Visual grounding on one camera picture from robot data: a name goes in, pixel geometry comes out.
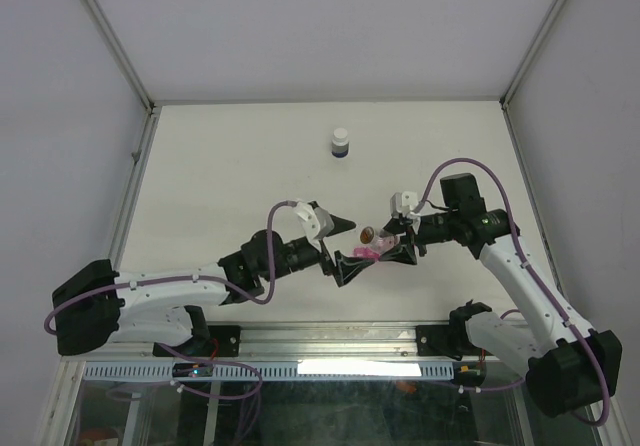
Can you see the aluminium mounting rail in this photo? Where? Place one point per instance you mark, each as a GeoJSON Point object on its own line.
{"type": "Point", "coordinates": [276, 341]}

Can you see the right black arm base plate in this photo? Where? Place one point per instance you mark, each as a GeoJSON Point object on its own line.
{"type": "Point", "coordinates": [441, 340]}

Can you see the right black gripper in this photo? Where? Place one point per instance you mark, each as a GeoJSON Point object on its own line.
{"type": "Point", "coordinates": [403, 253]}

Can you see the pink pill organizer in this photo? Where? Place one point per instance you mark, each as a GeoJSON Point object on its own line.
{"type": "Point", "coordinates": [370, 252]}

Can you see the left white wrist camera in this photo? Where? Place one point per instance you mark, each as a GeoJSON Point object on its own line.
{"type": "Point", "coordinates": [316, 222]}

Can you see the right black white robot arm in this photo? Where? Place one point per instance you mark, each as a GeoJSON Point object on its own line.
{"type": "Point", "coordinates": [564, 361]}

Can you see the left aluminium frame post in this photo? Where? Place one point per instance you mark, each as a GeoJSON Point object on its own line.
{"type": "Point", "coordinates": [116, 49]}

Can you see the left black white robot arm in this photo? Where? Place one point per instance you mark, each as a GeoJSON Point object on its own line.
{"type": "Point", "coordinates": [99, 305]}

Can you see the right aluminium frame post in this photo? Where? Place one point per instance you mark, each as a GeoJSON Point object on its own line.
{"type": "Point", "coordinates": [534, 48]}

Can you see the white capped blue bottle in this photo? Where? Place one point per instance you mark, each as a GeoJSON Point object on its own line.
{"type": "Point", "coordinates": [340, 143]}

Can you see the grey slotted cable duct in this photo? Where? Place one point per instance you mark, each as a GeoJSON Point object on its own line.
{"type": "Point", "coordinates": [157, 371]}

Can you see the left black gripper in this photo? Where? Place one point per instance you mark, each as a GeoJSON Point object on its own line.
{"type": "Point", "coordinates": [345, 267]}

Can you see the aluminium frame post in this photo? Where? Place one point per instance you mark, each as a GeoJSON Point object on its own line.
{"type": "Point", "coordinates": [116, 49]}
{"type": "Point", "coordinates": [534, 48]}

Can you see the clear pill bottle orange cap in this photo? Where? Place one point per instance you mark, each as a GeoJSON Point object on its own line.
{"type": "Point", "coordinates": [377, 240]}

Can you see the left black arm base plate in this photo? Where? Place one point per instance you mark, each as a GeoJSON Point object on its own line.
{"type": "Point", "coordinates": [222, 341]}

